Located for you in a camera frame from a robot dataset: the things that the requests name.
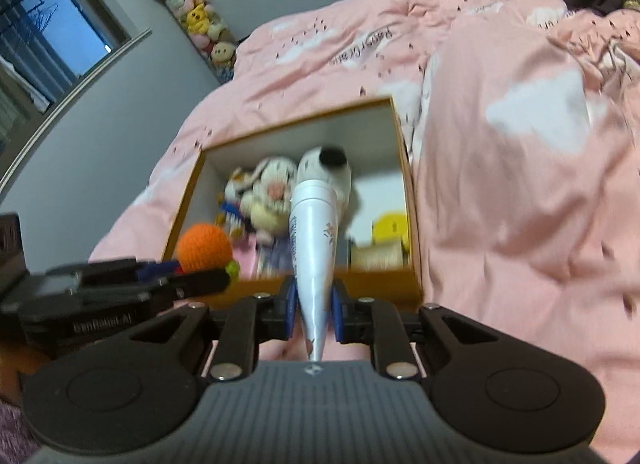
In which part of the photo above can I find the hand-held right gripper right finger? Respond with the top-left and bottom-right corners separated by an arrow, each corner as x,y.
331,280 -> 482,381

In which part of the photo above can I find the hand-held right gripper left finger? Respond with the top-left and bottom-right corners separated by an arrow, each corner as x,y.
128,277 -> 297,385

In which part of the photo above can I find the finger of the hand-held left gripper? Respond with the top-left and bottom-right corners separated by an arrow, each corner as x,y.
46,258 -> 183,279
149,269 -> 232,316

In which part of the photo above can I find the orange knitted ball toy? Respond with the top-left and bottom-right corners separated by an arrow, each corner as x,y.
177,223 -> 241,281

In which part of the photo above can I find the orange cardboard box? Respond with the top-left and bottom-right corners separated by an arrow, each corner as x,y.
161,96 -> 425,310

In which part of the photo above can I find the white tube with black cap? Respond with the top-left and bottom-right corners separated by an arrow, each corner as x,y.
289,145 -> 353,363

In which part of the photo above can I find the cream thread spool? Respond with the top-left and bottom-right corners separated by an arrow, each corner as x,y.
349,239 -> 406,271

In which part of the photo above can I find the yellow smiley toy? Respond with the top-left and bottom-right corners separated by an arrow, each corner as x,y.
372,213 -> 410,250

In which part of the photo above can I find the small white plush toy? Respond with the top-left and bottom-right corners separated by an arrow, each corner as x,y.
215,167 -> 261,240

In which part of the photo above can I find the white and yellow plush toy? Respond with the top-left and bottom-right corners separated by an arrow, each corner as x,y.
241,156 -> 301,245

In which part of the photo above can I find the person's left forearm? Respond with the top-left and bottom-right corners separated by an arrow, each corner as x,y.
0,344 -> 53,406

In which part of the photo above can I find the purple fuzzy cloth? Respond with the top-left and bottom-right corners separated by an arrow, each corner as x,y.
0,400 -> 42,464

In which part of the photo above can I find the pink printed duvet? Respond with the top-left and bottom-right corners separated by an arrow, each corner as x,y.
87,0 -> 640,464

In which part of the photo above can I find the hanging column of plush toys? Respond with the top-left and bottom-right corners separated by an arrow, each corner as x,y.
127,0 -> 239,86

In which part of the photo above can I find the window with grey frame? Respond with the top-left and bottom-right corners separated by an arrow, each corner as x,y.
0,0 -> 153,186

